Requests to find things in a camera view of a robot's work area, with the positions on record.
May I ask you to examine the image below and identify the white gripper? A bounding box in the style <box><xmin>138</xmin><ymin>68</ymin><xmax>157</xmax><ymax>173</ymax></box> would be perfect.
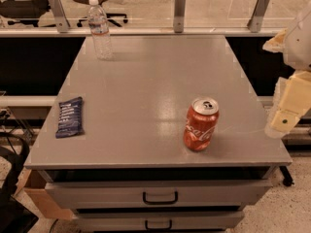
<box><xmin>262</xmin><ymin>4</ymin><xmax>311</xmax><ymax>138</ymax></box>

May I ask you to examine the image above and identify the red coke can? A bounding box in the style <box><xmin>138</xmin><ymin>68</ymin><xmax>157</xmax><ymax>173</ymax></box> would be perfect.
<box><xmin>184</xmin><ymin>97</ymin><xmax>220</xmax><ymax>151</ymax></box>

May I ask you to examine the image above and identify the clear plastic water bottle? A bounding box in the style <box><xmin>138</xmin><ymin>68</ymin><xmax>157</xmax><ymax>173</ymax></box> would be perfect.
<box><xmin>87</xmin><ymin>0</ymin><xmax>113</xmax><ymax>60</ymax></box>

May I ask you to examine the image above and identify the grey top drawer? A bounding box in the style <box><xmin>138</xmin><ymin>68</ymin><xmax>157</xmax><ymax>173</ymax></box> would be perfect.
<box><xmin>46</xmin><ymin>180</ymin><xmax>271</xmax><ymax>210</ymax></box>

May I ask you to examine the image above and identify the grey drawer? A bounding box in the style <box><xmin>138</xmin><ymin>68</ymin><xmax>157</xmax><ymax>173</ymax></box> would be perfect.
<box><xmin>46</xmin><ymin>180</ymin><xmax>271</xmax><ymax>210</ymax></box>
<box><xmin>75</xmin><ymin>211</ymin><xmax>244</xmax><ymax>232</ymax></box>

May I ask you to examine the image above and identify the grey lower drawer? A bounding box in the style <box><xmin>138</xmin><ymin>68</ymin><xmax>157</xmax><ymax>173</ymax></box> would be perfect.
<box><xmin>75</xmin><ymin>211</ymin><xmax>244</xmax><ymax>232</ymax></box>

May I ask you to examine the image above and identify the blue snack bag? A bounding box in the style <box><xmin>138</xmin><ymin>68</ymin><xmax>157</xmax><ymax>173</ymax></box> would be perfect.
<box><xmin>55</xmin><ymin>97</ymin><xmax>84</xmax><ymax>139</ymax></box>

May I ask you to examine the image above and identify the black office chair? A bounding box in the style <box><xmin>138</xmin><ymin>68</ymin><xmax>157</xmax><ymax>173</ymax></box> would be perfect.
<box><xmin>0</xmin><ymin>0</ymin><xmax>50</xmax><ymax>27</ymax></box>

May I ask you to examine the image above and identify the cardboard box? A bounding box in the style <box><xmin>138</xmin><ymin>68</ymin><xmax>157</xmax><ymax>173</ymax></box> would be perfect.
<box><xmin>16</xmin><ymin>169</ymin><xmax>73</xmax><ymax>220</ymax></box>

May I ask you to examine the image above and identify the right metal bracket post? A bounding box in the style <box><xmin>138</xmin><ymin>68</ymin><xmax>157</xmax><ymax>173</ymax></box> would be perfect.
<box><xmin>247</xmin><ymin>0</ymin><xmax>270</xmax><ymax>33</ymax></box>

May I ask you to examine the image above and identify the metal bracket post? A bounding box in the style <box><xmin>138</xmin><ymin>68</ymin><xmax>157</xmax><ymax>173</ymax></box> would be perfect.
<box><xmin>48</xmin><ymin>0</ymin><xmax>70</xmax><ymax>33</ymax></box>
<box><xmin>173</xmin><ymin>0</ymin><xmax>186</xmax><ymax>33</ymax></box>
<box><xmin>247</xmin><ymin>0</ymin><xmax>270</xmax><ymax>33</ymax></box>

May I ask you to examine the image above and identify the middle metal bracket post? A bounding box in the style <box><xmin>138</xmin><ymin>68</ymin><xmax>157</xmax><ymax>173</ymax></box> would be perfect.
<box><xmin>173</xmin><ymin>0</ymin><xmax>186</xmax><ymax>33</ymax></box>

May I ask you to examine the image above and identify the black top drawer handle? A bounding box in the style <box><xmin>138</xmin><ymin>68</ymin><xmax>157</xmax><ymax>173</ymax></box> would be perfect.
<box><xmin>142</xmin><ymin>191</ymin><xmax>179</xmax><ymax>206</ymax></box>

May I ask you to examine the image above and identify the black drawer handle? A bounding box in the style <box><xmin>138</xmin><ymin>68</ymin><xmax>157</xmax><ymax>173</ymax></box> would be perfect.
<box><xmin>144</xmin><ymin>219</ymin><xmax>173</xmax><ymax>231</ymax></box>
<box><xmin>142</xmin><ymin>191</ymin><xmax>179</xmax><ymax>206</ymax></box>

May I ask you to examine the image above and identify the black lower drawer handle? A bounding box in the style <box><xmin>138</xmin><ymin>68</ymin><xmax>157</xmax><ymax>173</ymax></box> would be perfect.
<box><xmin>144</xmin><ymin>219</ymin><xmax>173</xmax><ymax>231</ymax></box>

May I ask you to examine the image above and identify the left metal bracket post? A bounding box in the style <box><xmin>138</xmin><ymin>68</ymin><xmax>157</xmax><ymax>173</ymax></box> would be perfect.
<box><xmin>48</xmin><ymin>0</ymin><xmax>70</xmax><ymax>33</ymax></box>

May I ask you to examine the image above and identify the grey metal rail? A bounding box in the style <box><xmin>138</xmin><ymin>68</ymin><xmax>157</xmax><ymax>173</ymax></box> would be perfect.
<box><xmin>0</xmin><ymin>27</ymin><xmax>282</xmax><ymax>38</ymax></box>

